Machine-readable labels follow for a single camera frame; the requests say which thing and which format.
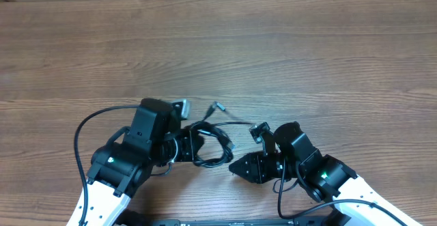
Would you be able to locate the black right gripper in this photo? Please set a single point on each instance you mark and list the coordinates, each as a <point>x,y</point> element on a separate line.
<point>255,172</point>

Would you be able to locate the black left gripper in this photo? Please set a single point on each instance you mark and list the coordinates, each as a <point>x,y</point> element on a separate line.
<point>190,149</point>

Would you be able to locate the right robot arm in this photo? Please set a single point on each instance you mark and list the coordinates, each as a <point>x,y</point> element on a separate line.
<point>288,154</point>

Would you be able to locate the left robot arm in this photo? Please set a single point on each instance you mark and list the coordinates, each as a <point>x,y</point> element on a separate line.
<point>155,138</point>

